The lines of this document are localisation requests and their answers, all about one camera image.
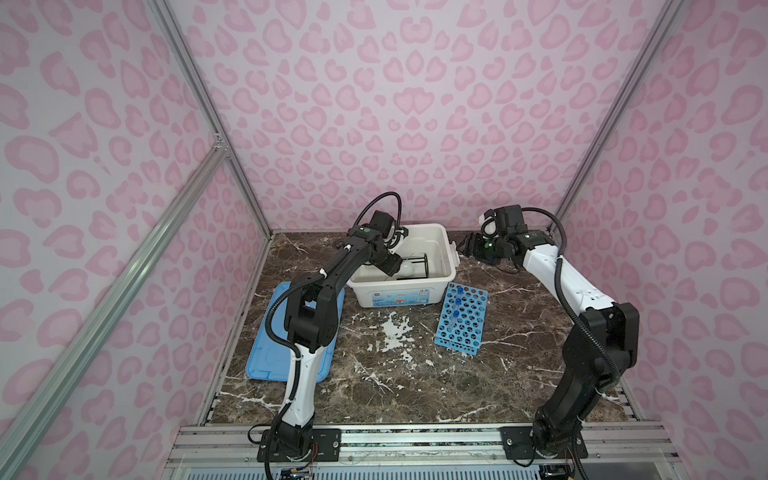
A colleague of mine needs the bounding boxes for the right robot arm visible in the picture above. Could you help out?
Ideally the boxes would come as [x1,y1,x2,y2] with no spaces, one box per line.
[458,205,639,457]

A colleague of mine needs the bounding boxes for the aluminium corner frame post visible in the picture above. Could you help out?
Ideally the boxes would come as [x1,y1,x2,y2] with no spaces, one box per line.
[147,0,274,240]

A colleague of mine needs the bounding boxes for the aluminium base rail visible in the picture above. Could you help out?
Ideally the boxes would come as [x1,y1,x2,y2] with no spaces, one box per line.
[161,421,688,479]

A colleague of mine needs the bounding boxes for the white plastic storage box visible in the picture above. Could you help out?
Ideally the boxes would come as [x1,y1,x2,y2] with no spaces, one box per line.
[347,223,460,308]

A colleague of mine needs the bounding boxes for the blue test tube rack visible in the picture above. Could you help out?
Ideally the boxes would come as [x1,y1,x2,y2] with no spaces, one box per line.
[434,282,489,356]

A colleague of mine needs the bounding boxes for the right aluminium corner post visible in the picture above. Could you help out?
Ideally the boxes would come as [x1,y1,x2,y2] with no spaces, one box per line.
[556,0,689,222]

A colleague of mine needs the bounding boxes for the diagonal aluminium frame bar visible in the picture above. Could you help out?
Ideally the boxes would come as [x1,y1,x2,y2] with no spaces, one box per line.
[0,143,229,475]

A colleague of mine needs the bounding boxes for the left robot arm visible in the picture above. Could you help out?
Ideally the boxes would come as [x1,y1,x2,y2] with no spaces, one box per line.
[264,210,403,459]

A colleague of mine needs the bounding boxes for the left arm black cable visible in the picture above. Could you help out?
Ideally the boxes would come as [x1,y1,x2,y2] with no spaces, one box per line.
[263,191,403,480]

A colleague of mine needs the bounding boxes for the blue plastic box lid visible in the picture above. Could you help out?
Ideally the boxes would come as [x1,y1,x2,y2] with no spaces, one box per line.
[245,282,346,383]

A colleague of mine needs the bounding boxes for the white evaporating dish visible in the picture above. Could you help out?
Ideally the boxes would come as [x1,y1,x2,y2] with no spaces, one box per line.
[398,260,415,278]

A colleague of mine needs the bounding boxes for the black wire ring stand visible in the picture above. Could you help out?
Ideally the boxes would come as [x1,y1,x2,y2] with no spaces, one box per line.
[402,253,430,279]

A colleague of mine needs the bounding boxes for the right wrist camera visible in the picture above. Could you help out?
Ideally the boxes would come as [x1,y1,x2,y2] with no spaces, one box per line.
[479,209,498,238]

